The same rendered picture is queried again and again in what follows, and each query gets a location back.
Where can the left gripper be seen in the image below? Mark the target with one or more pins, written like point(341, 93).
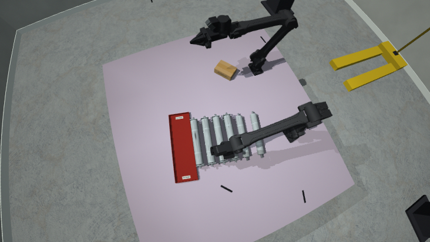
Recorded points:
point(230, 156)

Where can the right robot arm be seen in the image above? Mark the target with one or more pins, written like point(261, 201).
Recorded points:
point(237, 29)

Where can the brown cardboard box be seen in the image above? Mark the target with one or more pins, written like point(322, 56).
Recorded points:
point(225, 70)

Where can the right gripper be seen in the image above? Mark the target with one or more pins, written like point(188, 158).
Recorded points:
point(203, 37)

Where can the red scrap tray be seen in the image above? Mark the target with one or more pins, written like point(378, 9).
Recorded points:
point(182, 148)

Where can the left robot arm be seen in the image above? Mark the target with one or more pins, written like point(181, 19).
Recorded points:
point(314, 112)

